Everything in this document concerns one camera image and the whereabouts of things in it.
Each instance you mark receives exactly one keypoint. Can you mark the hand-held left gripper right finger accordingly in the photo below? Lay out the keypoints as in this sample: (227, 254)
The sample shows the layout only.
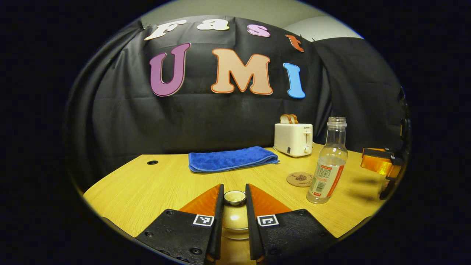
(252, 232)

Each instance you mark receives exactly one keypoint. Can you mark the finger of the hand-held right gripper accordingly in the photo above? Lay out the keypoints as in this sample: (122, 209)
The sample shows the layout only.
(375, 164)
(390, 154)

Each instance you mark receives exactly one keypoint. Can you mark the round wooden coaster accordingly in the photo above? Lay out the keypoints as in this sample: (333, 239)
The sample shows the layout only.
(296, 179)

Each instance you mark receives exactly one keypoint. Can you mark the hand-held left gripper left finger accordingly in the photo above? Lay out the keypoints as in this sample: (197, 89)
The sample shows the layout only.
(218, 228)

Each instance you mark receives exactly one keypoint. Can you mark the blue folded towel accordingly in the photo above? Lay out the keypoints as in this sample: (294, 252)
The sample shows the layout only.
(232, 159)

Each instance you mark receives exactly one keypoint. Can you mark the white toaster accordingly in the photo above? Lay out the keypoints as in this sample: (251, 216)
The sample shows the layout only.
(290, 138)

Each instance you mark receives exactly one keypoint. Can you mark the clear plastic water bottle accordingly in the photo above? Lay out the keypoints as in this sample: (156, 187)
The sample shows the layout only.
(327, 173)

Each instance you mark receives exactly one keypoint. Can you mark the black backdrop cloth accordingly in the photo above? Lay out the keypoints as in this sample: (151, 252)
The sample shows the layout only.
(220, 121)

